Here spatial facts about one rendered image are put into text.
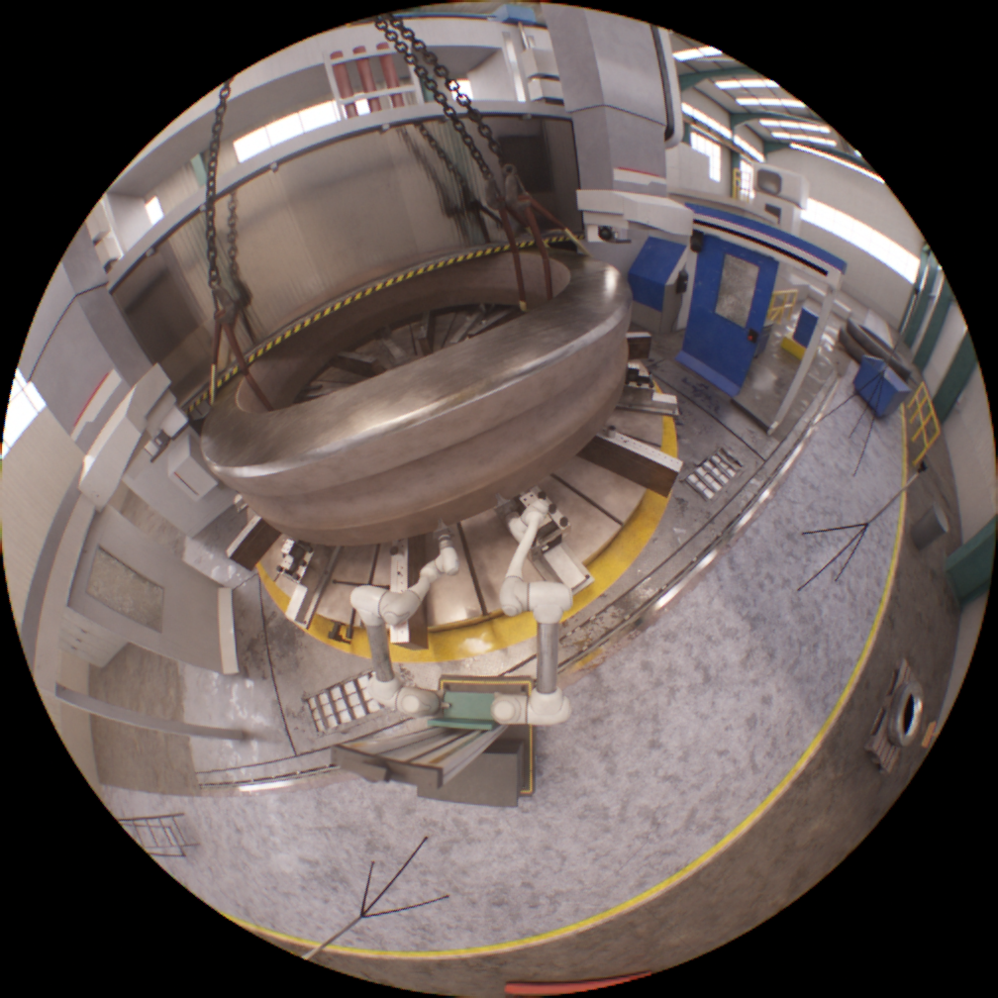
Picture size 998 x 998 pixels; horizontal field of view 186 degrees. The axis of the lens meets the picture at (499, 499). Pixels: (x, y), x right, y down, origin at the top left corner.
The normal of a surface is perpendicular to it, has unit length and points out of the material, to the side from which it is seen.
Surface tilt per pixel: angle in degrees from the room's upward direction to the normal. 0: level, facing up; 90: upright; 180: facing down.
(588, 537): 0
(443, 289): 90
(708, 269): 90
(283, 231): 90
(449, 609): 0
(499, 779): 0
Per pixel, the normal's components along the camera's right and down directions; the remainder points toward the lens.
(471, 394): 0.20, 0.10
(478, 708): -0.15, -0.56
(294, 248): 0.51, 0.66
